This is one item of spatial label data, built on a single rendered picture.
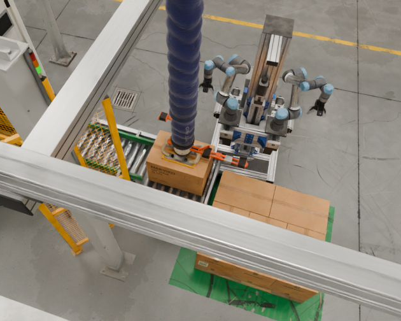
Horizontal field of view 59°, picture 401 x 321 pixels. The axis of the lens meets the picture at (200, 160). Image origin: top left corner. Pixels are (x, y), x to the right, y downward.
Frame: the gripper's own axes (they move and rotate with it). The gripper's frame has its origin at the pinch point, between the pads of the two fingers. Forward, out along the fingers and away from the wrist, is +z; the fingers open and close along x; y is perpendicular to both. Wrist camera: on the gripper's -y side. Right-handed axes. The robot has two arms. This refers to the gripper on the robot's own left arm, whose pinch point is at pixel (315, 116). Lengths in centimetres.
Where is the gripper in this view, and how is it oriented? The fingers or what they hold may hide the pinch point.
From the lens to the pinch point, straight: 334.5
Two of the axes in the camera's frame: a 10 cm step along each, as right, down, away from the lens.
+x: -9.7, -2.2, 0.7
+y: 2.2, -8.3, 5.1
